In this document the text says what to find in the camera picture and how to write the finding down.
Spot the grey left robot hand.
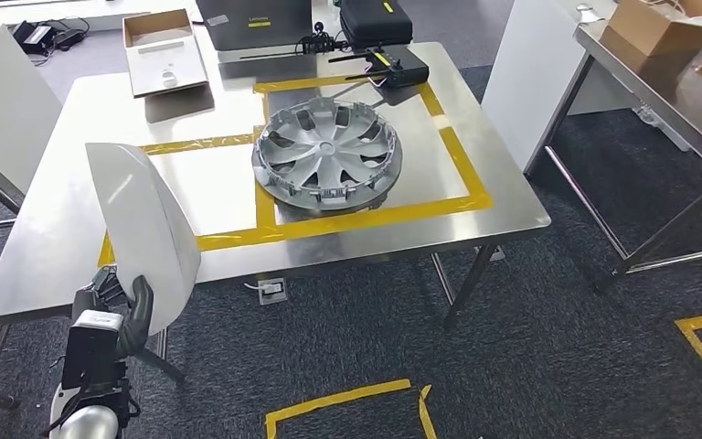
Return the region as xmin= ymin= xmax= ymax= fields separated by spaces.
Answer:
xmin=72 ymin=266 xmax=154 ymax=359

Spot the white curved plastic part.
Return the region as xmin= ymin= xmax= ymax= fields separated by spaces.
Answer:
xmin=85 ymin=143 xmax=202 ymax=337

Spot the stainless steel workbench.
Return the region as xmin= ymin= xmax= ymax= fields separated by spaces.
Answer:
xmin=0 ymin=40 xmax=552 ymax=411

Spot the yellow tape double rectangle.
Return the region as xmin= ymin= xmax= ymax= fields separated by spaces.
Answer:
xmin=97 ymin=75 xmax=494 ymax=268

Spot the silver wheel hubcap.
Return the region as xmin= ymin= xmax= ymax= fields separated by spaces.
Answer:
xmin=251 ymin=98 xmax=404 ymax=212

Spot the white desk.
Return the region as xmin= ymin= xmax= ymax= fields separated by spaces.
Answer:
xmin=481 ymin=0 xmax=637 ymax=177
xmin=0 ymin=25 xmax=63 ymax=234
xmin=0 ymin=0 xmax=204 ymax=33

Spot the open white cardboard box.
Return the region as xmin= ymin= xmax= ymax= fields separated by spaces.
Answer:
xmin=122 ymin=8 xmax=210 ymax=100

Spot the black power adapter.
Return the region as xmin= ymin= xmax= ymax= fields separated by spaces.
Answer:
xmin=52 ymin=27 xmax=90 ymax=51
xmin=13 ymin=19 xmax=56 ymax=56

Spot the dark grey laptop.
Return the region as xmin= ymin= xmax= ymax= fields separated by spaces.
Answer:
xmin=196 ymin=0 xmax=314 ymax=65

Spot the black remote with antennas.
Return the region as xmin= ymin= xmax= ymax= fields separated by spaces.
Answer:
xmin=328 ymin=43 xmax=431 ymax=91

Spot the black zip case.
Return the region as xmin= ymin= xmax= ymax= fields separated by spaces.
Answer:
xmin=339 ymin=0 xmax=415 ymax=51

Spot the stainless steel table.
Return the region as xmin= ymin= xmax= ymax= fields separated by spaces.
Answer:
xmin=523 ymin=0 xmax=702 ymax=296

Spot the brown cardboard box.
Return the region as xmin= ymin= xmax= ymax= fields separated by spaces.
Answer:
xmin=599 ymin=0 xmax=702 ymax=59

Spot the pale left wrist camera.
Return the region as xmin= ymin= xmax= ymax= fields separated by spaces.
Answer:
xmin=61 ymin=310 xmax=129 ymax=389

